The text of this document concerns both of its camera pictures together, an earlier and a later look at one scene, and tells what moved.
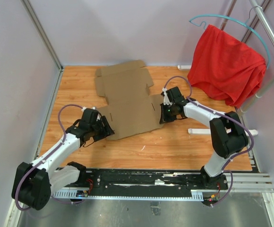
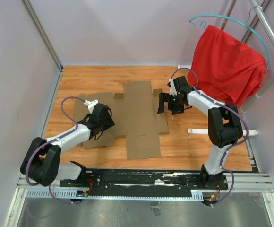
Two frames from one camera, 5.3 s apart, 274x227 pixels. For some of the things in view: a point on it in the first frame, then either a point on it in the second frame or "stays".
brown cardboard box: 131,109 to 134,114
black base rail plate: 150,180 stays
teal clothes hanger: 245,23 stays
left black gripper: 107,130 stays
